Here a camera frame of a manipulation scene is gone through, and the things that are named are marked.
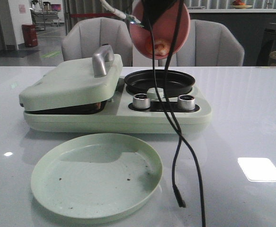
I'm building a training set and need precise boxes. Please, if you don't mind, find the black round frying pan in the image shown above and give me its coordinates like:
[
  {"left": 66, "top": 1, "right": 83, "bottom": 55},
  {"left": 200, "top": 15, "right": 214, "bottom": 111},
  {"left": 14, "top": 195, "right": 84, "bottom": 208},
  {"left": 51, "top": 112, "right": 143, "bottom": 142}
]
[{"left": 124, "top": 69, "right": 195, "bottom": 98}]

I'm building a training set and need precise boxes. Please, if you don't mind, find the mint green breakfast maker base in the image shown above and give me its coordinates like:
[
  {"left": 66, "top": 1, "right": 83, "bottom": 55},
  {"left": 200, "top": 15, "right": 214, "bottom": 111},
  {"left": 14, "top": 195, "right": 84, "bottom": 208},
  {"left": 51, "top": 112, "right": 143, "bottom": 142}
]
[{"left": 24, "top": 78, "right": 212, "bottom": 134}]

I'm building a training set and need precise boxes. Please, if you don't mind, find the red barrier belt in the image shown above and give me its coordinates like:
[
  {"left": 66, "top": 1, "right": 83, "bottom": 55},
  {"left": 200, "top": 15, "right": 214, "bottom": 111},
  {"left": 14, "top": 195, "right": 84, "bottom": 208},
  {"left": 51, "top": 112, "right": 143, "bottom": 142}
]
[{"left": 70, "top": 13, "right": 115, "bottom": 18}]

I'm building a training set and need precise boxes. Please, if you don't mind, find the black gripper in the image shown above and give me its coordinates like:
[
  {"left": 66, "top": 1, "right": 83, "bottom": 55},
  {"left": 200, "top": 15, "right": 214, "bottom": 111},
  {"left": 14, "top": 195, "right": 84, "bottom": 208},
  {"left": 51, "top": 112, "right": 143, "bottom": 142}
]
[{"left": 142, "top": 0, "right": 176, "bottom": 26}]

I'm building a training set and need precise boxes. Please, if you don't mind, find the right silver control knob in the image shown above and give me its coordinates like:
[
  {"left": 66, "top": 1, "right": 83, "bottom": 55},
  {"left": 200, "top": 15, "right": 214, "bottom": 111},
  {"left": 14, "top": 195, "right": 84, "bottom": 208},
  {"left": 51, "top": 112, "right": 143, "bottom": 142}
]
[{"left": 177, "top": 95, "right": 196, "bottom": 111}]

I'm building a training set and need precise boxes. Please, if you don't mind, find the dark kitchen counter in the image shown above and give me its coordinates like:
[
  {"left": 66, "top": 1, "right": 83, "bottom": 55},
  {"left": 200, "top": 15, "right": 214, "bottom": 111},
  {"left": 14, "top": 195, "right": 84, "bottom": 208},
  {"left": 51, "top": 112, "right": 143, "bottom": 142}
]
[{"left": 189, "top": 9, "right": 276, "bottom": 66}]

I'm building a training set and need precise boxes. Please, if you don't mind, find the bread slice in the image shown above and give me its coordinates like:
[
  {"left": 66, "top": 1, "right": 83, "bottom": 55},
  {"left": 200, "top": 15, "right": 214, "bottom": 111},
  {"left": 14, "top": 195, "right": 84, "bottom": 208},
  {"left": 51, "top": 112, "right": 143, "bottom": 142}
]
[{"left": 56, "top": 101, "right": 107, "bottom": 114}]

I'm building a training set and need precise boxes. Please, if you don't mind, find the red trash bin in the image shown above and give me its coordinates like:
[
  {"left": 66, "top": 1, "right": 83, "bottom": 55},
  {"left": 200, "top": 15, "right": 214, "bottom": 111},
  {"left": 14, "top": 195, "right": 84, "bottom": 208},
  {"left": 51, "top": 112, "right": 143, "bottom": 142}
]
[{"left": 22, "top": 24, "right": 38, "bottom": 47}]

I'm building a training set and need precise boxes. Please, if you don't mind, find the left silver control knob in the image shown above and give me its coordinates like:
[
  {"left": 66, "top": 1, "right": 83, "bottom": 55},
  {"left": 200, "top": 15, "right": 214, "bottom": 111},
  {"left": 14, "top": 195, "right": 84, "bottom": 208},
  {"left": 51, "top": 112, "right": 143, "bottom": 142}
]
[{"left": 132, "top": 93, "right": 151, "bottom": 110}]

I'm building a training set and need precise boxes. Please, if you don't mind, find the right grey upholstered chair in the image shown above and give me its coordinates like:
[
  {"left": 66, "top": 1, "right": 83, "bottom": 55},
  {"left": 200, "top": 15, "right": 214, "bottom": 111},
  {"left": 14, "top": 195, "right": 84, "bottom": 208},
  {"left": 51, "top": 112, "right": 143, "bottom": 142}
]
[{"left": 170, "top": 19, "right": 245, "bottom": 67}]

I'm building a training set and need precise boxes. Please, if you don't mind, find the white camera cable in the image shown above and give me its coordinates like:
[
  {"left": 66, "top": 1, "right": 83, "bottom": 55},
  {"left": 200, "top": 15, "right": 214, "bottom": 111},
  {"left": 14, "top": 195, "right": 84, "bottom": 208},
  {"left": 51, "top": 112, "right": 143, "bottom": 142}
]
[{"left": 99, "top": 0, "right": 145, "bottom": 28}]

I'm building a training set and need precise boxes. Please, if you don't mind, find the black cable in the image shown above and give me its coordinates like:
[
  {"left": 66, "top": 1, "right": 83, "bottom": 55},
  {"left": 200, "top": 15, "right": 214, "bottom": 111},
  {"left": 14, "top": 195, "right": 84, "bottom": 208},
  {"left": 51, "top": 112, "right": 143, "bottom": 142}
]
[{"left": 149, "top": 0, "right": 207, "bottom": 227}]

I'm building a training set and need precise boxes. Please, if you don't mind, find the orange shrimp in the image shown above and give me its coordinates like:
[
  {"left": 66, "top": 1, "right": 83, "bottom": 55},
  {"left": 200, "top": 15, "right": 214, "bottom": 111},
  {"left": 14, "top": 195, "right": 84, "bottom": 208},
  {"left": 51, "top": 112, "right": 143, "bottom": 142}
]
[{"left": 145, "top": 39, "right": 171, "bottom": 56}]

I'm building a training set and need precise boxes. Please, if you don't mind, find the fruit plate on counter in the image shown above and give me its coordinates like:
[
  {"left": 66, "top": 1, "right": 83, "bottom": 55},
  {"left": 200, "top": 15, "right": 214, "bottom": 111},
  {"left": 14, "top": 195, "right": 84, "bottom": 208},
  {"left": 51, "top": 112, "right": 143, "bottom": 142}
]
[{"left": 231, "top": 0, "right": 253, "bottom": 9}]

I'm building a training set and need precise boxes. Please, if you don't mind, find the left grey upholstered chair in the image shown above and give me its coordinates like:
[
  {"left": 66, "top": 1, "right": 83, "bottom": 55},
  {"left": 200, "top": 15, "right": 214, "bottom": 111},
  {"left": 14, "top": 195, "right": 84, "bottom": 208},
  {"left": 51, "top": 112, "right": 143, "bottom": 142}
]
[{"left": 62, "top": 17, "right": 133, "bottom": 67}]

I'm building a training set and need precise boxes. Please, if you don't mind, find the grey upholstered chair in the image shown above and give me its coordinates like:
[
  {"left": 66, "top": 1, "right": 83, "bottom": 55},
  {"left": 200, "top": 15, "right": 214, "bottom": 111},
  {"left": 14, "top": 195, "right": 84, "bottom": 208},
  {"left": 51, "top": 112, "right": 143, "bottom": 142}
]
[
  {"left": 62, "top": 17, "right": 133, "bottom": 67},
  {"left": 170, "top": 19, "right": 245, "bottom": 67}
]

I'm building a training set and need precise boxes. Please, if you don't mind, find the grey curtain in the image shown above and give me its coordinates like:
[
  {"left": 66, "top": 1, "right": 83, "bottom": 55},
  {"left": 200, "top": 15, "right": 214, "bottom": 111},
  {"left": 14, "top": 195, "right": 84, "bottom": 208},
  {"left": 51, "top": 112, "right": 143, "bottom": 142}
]
[{"left": 63, "top": 0, "right": 133, "bottom": 30}]

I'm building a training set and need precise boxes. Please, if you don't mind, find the pink bowl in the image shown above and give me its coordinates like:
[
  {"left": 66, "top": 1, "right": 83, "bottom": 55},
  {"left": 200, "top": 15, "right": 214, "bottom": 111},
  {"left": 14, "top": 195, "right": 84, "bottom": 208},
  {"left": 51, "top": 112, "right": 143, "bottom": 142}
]
[{"left": 130, "top": 0, "right": 190, "bottom": 60}]

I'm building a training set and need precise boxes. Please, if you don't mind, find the silver control knob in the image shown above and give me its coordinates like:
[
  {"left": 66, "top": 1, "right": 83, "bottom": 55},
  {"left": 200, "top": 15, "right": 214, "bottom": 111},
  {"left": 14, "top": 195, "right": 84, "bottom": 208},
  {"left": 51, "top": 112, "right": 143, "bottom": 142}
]
[
  {"left": 132, "top": 93, "right": 151, "bottom": 110},
  {"left": 177, "top": 95, "right": 196, "bottom": 111}
]

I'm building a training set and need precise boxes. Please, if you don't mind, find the mint green round plate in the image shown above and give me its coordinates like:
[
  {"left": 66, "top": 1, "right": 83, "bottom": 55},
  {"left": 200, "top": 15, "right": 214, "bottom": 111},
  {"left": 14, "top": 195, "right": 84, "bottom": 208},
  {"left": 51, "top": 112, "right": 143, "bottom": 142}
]
[{"left": 31, "top": 133, "right": 163, "bottom": 224}]

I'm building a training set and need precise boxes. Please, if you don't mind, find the mint green sandwich maker lid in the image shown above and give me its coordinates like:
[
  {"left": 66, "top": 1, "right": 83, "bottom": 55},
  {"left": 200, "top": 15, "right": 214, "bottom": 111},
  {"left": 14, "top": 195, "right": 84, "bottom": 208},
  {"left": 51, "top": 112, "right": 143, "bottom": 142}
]
[{"left": 19, "top": 45, "right": 123, "bottom": 114}]

